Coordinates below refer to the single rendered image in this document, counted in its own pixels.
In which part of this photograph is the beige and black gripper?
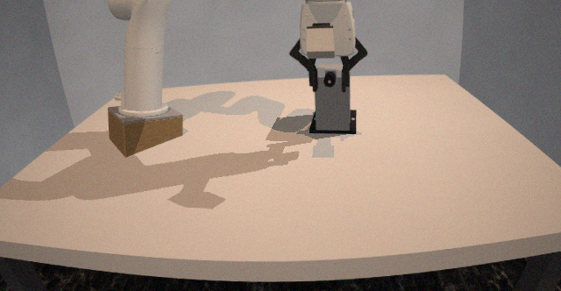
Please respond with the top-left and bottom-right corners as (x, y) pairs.
(289, 0), (367, 92)

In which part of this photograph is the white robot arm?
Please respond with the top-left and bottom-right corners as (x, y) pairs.
(108, 0), (335, 117)

